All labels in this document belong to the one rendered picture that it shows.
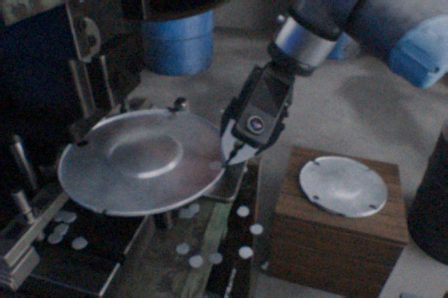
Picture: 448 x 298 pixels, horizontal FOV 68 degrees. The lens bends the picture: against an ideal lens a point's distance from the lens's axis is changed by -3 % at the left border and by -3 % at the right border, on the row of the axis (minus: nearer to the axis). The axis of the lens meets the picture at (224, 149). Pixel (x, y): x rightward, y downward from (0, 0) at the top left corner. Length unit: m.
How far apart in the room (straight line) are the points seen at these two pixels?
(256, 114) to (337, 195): 0.79
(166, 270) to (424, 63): 0.47
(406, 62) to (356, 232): 0.78
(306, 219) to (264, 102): 0.70
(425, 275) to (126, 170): 1.26
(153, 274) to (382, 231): 0.74
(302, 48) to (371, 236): 0.78
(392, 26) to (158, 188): 0.38
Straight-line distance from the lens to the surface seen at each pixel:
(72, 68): 0.49
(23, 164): 0.65
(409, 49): 0.39
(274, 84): 0.45
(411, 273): 1.54
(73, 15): 0.43
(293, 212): 1.10
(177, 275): 0.59
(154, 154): 0.59
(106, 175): 0.58
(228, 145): 0.53
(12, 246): 0.57
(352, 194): 1.19
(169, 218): 0.63
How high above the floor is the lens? 1.14
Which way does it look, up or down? 36 degrees down
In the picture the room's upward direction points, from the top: straight up
